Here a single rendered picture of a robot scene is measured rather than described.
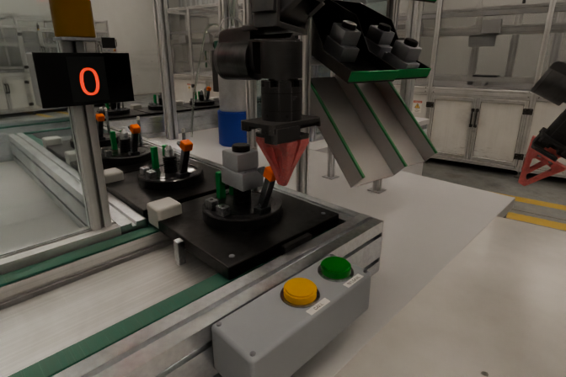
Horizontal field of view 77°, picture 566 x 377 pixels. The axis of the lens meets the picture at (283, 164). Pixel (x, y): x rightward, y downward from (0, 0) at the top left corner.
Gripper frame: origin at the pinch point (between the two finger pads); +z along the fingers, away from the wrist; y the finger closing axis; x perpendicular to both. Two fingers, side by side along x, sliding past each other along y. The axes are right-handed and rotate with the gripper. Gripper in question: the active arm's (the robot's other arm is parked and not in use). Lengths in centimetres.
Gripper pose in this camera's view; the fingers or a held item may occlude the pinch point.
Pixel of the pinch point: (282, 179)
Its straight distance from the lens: 53.4
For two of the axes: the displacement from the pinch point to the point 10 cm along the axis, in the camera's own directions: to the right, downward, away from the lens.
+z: 0.1, 9.6, 2.8
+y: -7.0, 2.0, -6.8
